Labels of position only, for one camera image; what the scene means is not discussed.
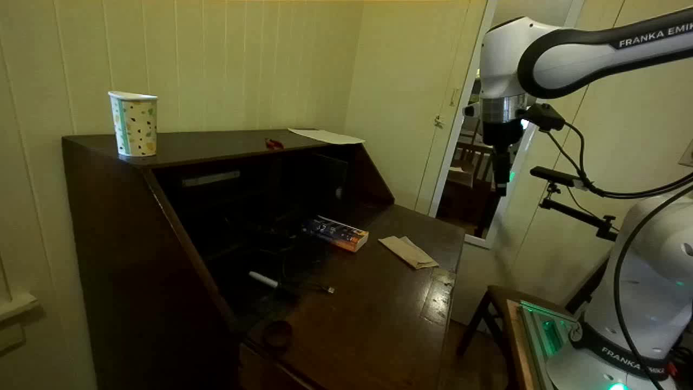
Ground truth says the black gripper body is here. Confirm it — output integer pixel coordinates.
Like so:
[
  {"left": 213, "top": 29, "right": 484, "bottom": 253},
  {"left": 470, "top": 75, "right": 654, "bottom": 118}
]
[{"left": 480, "top": 116, "right": 525, "bottom": 169}]

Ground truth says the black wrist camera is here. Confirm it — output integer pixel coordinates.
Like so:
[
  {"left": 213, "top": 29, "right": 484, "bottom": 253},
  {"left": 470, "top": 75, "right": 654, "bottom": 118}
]
[{"left": 519, "top": 101, "right": 568, "bottom": 134}]

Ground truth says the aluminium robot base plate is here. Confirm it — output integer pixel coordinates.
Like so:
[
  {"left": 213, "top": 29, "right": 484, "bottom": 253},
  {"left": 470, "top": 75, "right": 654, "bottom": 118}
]
[{"left": 518, "top": 298, "right": 585, "bottom": 390}]

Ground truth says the white paper sheet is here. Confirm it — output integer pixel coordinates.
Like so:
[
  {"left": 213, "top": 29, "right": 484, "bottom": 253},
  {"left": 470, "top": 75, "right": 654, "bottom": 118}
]
[{"left": 285, "top": 126, "right": 366, "bottom": 147}]

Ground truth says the light wooden robot table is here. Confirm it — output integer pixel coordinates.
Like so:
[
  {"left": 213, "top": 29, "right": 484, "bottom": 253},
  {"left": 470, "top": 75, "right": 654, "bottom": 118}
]
[{"left": 455, "top": 283, "right": 550, "bottom": 390}]

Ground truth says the dark round ring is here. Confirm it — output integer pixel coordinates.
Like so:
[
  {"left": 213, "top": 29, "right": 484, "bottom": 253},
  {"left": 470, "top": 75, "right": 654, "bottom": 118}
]
[{"left": 261, "top": 318, "right": 297, "bottom": 350}]

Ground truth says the black camera on stand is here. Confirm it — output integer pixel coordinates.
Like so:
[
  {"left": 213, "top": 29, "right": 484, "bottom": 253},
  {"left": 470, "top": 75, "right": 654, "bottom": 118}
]
[{"left": 529, "top": 164, "right": 621, "bottom": 242}]

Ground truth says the wooden slatted chair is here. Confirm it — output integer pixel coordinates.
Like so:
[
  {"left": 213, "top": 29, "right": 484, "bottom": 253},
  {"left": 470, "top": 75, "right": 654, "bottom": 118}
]
[{"left": 437, "top": 139, "right": 502, "bottom": 234}]

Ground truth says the dark wooden secretary desk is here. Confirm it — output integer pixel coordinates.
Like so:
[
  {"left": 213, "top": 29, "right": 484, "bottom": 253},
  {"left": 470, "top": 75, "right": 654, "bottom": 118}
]
[{"left": 61, "top": 127, "right": 467, "bottom": 390}]

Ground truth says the dotted white paper cup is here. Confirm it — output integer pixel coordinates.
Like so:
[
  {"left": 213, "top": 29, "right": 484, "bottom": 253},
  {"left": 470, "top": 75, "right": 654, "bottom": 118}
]
[{"left": 106, "top": 88, "right": 160, "bottom": 160}]

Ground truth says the white door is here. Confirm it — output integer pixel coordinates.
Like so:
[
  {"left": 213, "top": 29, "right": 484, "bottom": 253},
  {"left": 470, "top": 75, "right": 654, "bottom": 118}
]
[{"left": 345, "top": 0, "right": 493, "bottom": 219}]

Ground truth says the white marker pen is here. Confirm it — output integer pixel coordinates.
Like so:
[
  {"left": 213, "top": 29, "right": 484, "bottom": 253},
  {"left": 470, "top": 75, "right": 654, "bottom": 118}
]
[{"left": 246, "top": 269, "right": 284, "bottom": 293}]

